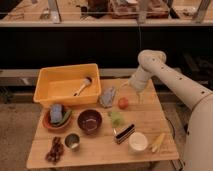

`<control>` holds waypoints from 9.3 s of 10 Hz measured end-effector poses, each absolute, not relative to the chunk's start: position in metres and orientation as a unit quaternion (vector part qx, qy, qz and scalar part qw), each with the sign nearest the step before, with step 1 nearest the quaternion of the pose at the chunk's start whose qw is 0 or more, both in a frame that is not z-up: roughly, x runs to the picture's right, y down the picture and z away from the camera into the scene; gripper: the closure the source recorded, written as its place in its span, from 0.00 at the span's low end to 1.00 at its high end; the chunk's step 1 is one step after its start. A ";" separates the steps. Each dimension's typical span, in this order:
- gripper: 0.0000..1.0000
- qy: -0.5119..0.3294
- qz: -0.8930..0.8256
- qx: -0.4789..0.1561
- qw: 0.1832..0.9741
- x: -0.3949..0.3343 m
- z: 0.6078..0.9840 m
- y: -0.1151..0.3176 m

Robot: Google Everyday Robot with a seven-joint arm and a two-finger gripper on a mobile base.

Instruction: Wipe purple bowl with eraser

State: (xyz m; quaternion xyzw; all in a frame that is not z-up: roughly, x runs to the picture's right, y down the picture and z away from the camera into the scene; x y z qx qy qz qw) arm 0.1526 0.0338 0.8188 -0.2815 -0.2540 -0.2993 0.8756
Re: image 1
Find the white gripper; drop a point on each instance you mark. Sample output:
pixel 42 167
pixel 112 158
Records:
pixel 139 80

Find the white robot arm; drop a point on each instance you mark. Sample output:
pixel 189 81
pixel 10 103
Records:
pixel 198 153

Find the red tomato toy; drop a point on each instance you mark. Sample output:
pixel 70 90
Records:
pixel 123 103

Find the grey blue cloth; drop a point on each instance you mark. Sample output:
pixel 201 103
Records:
pixel 107 97

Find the white cup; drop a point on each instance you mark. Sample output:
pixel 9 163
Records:
pixel 137 142

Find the wooden dish brush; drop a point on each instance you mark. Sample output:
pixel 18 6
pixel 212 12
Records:
pixel 86 82

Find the yellow plastic tub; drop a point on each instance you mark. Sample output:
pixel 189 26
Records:
pixel 58 85

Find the green vegetable toy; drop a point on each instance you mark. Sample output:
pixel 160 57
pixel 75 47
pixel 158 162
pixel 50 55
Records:
pixel 66 116

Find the small metal cup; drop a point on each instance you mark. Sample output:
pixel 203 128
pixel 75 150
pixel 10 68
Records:
pixel 72 141

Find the blue sponge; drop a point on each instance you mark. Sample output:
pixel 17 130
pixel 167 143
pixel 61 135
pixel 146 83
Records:
pixel 56 113

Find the dark red grape bunch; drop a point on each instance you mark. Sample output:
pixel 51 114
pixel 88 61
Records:
pixel 56 151

